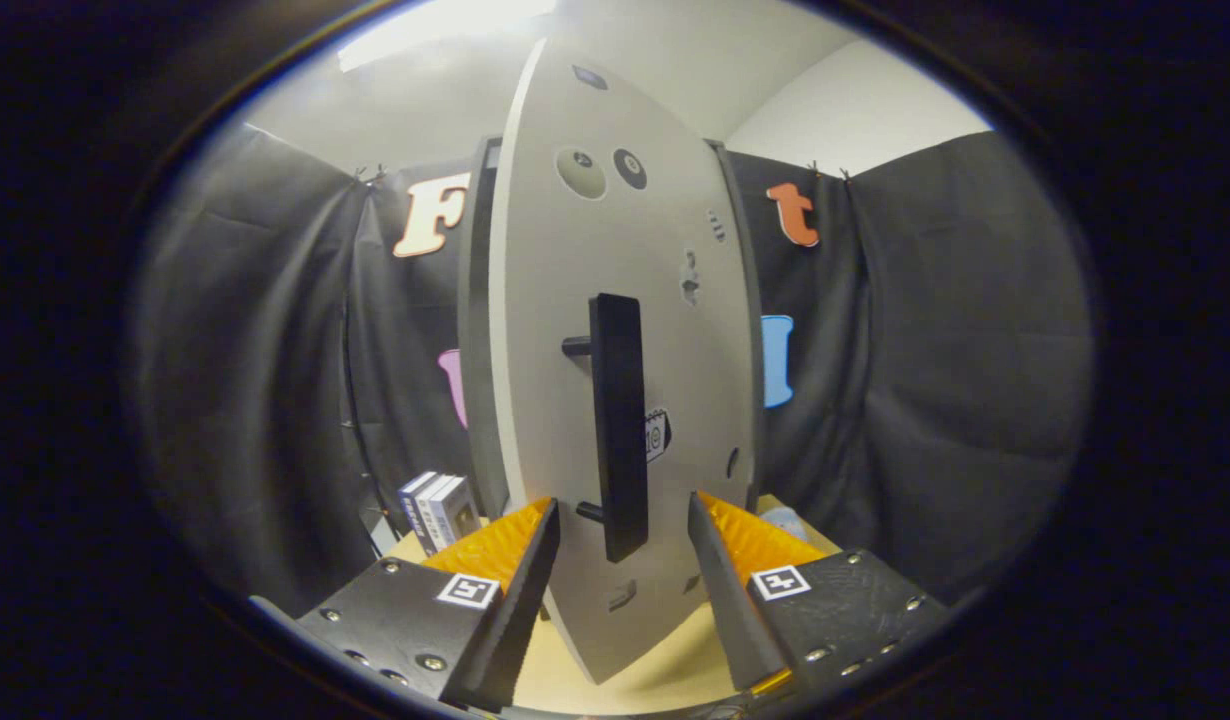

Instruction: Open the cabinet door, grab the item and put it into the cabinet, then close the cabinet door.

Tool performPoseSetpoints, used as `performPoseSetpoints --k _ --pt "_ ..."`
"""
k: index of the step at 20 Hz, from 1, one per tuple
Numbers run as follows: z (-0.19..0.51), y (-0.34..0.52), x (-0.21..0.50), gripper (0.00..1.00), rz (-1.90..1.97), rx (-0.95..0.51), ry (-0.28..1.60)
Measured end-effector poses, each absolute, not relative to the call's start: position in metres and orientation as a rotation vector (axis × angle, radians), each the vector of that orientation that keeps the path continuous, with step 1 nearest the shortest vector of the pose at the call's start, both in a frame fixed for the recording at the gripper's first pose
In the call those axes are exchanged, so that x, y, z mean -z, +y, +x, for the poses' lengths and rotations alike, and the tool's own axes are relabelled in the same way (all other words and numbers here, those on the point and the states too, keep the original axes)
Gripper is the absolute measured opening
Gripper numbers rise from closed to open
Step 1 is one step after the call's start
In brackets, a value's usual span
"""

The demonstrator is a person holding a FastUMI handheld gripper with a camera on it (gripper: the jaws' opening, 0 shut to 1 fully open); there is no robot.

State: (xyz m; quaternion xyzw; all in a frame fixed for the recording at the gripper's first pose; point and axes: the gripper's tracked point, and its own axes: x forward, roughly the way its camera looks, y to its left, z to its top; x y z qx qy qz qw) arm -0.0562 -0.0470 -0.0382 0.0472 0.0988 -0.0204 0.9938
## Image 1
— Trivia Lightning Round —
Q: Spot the white cabinet door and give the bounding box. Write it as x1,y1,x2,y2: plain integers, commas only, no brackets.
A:
487,38,761,686

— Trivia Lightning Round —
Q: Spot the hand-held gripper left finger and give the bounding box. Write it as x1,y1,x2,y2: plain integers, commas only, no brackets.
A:
297,497,562,713

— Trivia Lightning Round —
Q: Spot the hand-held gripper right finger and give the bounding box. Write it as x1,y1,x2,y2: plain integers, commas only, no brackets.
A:
687,490,951,693

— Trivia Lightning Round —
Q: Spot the grey cabinet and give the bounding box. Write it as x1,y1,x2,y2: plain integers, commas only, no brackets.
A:
458,135,766,521

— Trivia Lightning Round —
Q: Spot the black door handle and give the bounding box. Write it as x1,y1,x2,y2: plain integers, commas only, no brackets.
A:
562,293,651,564

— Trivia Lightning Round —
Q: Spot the pale blue bag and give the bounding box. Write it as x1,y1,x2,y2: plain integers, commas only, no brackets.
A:
760,505,808,543

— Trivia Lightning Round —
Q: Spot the black backdrop cloth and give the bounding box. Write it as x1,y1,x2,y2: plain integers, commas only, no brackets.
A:
130,120,1094,601

